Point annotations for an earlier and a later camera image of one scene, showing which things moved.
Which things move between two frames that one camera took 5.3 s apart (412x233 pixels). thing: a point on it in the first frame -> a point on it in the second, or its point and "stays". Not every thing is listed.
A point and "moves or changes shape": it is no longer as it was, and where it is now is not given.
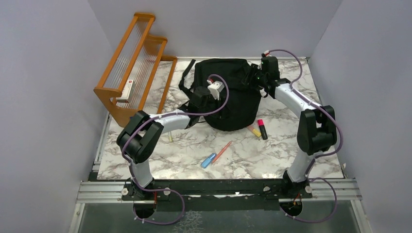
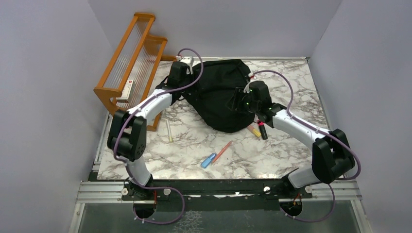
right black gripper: (253, 70) -> (233, 104)
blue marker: (209, 160) stays
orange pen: (222, 152) stays
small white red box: (127, 92) stays
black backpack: (233, 104) moves or changes shape
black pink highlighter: (262, 128) stays
